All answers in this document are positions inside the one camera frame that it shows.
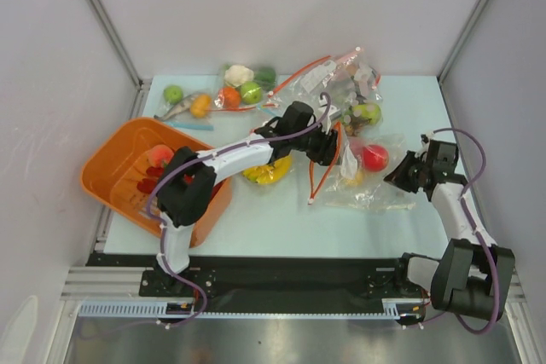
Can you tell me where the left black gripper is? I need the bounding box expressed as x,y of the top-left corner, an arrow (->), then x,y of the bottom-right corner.
291,122 -> 342,168

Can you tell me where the red apple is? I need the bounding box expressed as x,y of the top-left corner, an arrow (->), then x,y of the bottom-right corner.
362,144 -> 389,172

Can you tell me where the zip bag with orange seal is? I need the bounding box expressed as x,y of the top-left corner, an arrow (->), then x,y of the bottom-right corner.
307,124 -> 415,212

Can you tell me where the peach apple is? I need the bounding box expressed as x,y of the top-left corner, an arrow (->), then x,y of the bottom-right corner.
147,144 -> 174,168

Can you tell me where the red plastic lobster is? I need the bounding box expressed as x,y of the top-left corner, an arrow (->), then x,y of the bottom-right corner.
136,166 -> 165,194

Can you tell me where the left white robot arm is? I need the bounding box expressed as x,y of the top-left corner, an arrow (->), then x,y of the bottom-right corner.
146,93 -> 340,296

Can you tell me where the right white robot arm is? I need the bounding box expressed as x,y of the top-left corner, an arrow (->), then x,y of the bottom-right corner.
384,136 -> 515,325

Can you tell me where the green pear in bag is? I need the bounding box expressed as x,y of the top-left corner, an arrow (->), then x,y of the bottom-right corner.
352,102 -> 382,125

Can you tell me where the dotted clear zip bag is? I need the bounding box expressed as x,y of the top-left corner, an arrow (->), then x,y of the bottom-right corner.
270,47 -> 383,136

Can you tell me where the green apple in bag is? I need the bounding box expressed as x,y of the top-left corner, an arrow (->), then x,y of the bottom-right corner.
240,81 -> 263,105

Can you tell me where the yellow lemon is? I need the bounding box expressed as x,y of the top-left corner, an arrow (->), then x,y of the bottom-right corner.
345,169 -> 365,187

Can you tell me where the dark green broccoli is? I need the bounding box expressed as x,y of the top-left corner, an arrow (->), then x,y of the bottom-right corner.
254,66 -> 276,84

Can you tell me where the orange tomato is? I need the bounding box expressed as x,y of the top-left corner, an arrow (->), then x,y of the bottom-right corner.
218,86 -> 241,109

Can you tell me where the white cauliflower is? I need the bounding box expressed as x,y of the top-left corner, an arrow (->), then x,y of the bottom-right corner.
224,65 -> 254,88

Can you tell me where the grey toy fish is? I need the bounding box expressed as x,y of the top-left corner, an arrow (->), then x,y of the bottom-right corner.
154,94 -> 199,122

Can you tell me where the green apple far left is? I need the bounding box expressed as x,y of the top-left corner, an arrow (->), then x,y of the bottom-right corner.
163,84 -> 184,105

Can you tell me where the orange plastic basket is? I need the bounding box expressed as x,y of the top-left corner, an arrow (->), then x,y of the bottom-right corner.
80,118 -> 211,237

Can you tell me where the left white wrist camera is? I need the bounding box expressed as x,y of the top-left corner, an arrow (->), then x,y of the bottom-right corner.
317,97 -> 341,130

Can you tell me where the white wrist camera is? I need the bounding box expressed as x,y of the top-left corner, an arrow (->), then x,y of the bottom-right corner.
420,131 -> 435,155
317,97 -> 341,130

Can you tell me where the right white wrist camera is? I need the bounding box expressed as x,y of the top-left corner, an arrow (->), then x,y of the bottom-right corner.
420,131 -> 435,155

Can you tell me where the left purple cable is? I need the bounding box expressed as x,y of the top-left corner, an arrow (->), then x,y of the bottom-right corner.
145,91 -> 333,322

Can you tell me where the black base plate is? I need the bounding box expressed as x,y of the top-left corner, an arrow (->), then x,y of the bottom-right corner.
87,253 -> 429,317

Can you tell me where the aluminium front rail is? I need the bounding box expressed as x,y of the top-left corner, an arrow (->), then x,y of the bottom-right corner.
61,267 -> 144,300

